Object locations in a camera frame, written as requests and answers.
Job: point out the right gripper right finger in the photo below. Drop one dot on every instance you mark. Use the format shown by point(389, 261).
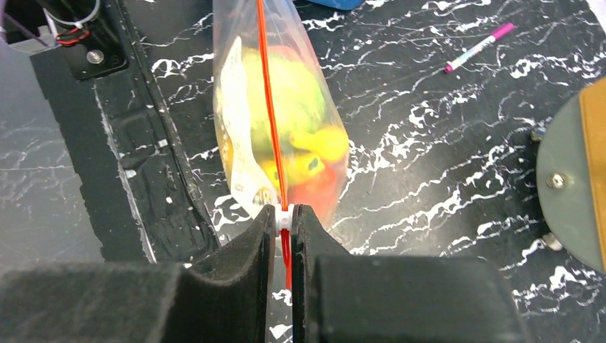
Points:
point(341, 297)

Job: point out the pink marker pen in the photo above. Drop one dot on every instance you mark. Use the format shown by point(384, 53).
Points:
point(494, 36)

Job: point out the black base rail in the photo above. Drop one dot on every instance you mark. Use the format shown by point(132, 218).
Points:
point(141, 137)

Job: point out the green cabbage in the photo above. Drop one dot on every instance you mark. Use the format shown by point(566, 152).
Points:
point(297, 97)

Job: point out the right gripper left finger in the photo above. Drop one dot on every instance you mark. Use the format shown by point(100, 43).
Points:
point(222, 298)

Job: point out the yellow banana bunch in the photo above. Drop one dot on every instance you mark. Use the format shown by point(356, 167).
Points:
point(313, 152)

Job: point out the clear zip top bag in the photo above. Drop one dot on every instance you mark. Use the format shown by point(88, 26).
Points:
point(256, 179)

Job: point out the blue plastic bin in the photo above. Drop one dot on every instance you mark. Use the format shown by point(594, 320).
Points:
point(343, 5)

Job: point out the round pastel drawer cabinet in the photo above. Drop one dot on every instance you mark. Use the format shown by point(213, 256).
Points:
point(570, 174)

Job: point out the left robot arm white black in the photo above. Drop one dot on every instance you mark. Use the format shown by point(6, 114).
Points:
point(89, 45)

